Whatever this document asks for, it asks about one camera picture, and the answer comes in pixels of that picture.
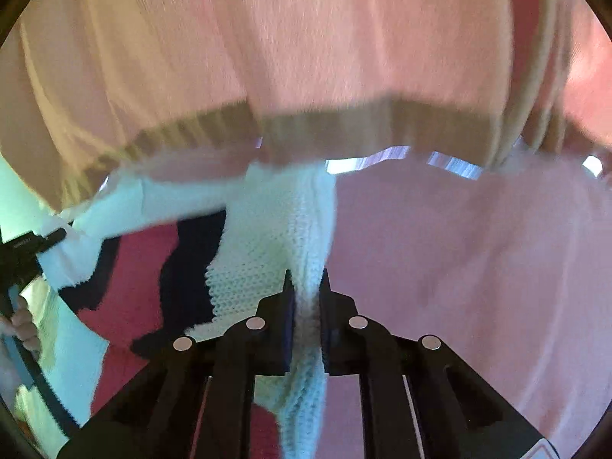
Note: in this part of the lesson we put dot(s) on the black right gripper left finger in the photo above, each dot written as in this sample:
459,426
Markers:
195,403

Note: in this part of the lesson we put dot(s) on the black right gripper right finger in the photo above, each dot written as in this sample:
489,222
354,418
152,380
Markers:
419,399

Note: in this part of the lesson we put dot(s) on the white red black knit sweater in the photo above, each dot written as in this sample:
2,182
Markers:
148,262

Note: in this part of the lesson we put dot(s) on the person's left hand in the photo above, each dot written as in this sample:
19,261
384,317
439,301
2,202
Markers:
21,327

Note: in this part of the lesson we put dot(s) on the pink patterned bed sheet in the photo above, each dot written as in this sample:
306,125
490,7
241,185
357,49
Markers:
512,270

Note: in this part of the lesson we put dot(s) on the pink curtain with tan hem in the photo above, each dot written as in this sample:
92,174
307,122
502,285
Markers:
88,86

